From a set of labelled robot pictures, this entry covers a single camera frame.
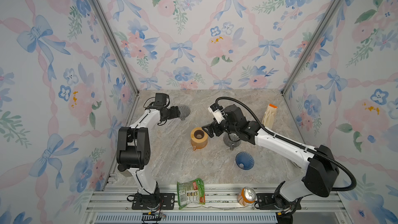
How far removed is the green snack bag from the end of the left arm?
1.14 feet

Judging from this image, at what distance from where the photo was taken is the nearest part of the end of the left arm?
737mm

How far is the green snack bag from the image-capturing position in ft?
2.40
